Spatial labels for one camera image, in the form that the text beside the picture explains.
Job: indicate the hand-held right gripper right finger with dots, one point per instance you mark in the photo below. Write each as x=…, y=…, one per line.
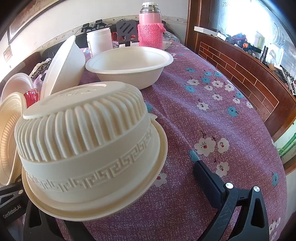
x=208, y=185

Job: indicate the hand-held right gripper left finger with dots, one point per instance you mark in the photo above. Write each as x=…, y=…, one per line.
x=48, y=229

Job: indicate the cream ribbed plastic bowl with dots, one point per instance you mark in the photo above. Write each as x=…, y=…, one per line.
x=87, y=139
x=9, y=139

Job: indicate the white paper bowl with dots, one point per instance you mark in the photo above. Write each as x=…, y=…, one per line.
x=129, y=74
x=67, y=67

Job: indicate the purple floral tablecloth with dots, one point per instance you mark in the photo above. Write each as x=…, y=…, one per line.
x=196, y=111

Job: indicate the green metal rack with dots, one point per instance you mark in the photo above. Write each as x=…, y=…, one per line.
x=288, y=148

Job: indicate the red scalloped plate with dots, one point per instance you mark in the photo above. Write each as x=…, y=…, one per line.
x=31, y=97

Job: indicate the brown wooden headboard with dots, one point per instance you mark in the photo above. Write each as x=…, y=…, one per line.
x=231, y=62

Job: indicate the leopard print cloth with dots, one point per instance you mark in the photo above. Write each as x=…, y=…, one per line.
x=40, y=68

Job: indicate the brown armchair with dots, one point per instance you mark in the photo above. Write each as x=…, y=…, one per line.
x=25, y=64

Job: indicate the black flashlight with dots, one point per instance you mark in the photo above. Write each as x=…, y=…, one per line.
x=264, y=54

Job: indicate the clear plastic bag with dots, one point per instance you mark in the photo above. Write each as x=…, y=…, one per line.
x=170, y=40

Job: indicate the white flat box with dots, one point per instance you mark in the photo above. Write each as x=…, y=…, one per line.
x=204, y=30

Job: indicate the pink thermos with knitted sleeve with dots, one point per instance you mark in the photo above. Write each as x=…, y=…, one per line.
x=149, y=34

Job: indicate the red plastic bag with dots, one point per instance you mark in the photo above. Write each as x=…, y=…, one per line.
x=114, y=36

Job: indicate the black sofa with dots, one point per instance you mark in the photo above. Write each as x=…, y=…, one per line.
x=81, y=41

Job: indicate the black phone stand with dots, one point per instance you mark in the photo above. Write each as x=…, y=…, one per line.
x=126, y=29

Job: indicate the white plastic jar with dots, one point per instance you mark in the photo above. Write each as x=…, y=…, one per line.
x=99, y=42

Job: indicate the black metal device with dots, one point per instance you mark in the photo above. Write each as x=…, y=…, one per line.
x=94, y=25

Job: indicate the small wall plaque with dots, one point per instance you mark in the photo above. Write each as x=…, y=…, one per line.
x=7, y=53

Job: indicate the framed wall painting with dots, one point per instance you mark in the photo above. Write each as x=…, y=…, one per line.
x=27, y=11

